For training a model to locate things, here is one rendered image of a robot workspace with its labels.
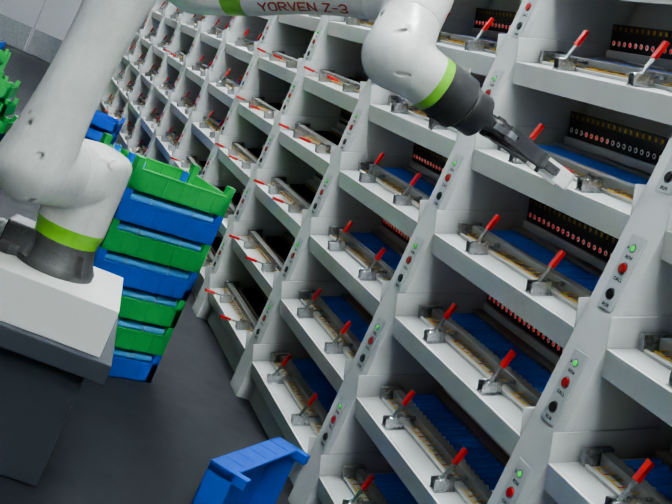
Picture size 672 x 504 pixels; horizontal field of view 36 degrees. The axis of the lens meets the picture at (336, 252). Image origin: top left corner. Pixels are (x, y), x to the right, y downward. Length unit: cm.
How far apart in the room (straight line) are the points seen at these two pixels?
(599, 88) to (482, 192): 43
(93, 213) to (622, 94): 96
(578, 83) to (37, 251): 104
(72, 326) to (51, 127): 36
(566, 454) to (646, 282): 29
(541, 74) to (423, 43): 53
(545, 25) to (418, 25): 64
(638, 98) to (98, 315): 100
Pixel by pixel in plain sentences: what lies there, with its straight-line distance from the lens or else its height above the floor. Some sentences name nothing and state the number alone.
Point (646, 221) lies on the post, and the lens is 166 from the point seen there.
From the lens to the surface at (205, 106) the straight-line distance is 491.
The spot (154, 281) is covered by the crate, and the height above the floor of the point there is 27.
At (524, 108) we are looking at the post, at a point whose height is 102.
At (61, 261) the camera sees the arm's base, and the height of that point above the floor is 40.
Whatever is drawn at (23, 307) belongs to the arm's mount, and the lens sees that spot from 191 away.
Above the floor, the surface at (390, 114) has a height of 90.
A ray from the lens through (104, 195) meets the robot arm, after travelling 193.
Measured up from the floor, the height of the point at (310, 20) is 109.
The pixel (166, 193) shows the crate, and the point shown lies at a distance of 258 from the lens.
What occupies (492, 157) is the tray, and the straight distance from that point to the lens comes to 214.
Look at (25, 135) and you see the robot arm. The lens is 180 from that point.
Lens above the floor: 87
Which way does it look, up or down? 7 degrees down
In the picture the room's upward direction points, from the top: 25 degrees clockwise
